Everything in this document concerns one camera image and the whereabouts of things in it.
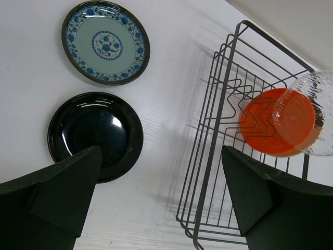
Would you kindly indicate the blue floral plate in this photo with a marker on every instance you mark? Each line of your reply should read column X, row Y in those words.
column 105, row 42

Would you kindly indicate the black plate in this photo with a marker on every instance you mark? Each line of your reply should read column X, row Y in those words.
column 97, row 119

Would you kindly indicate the orange plate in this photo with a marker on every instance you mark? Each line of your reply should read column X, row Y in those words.
column 258, row 129

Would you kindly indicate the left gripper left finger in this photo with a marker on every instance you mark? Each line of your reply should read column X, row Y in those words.
column 46, row 209

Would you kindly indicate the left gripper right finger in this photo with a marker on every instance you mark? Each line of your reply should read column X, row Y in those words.
column 274, row 209

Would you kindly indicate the clear glass plate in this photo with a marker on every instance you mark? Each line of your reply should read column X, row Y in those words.
column 303, row 114

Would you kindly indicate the dark wire dish rack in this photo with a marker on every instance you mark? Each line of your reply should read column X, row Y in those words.
column 249, row 62

